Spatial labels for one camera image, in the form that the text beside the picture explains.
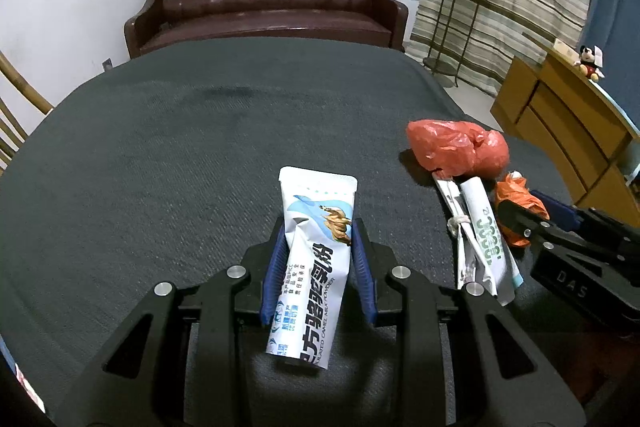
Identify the white tied paper wrapper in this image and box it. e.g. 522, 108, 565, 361
432, 172, 486, 283

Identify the orange plastic bag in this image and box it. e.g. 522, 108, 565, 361
495, 172, 551, 249

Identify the small beige box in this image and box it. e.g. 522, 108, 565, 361
552, 39, 579, 60

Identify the white blue powder sachet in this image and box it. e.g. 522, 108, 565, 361
265, 166, 359, 371

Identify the dark grey tablecloth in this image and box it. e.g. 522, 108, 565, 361
0, 38, 581, 427

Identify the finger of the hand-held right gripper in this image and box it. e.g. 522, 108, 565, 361
530, 189, 640, 258
497, 202, 591, 261

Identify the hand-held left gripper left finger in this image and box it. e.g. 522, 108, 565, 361
62, 217, 293, 427

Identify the mouse plush toy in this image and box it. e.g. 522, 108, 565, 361
574, 46, 606, 82

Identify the black metal plant stand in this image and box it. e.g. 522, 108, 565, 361
422, 0, 486, 88

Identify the white tube packet green print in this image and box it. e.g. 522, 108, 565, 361
460, 177, 525, 307

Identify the blue curtain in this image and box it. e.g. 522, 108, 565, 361
582, 0, 640, 128

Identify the red plastic bag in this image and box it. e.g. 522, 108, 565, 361
406, 119, 510, 180

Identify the bamboo chair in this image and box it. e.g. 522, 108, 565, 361
0, 52, 55, 178

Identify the striped curtain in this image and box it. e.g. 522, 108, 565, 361
404, 0, 599, 97

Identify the wooden cabinet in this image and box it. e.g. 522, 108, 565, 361
490, 32, 640, 228

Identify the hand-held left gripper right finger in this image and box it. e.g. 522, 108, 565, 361
350, 217, 586, 427

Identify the red white packet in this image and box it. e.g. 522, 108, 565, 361
14, 363, 47, 413

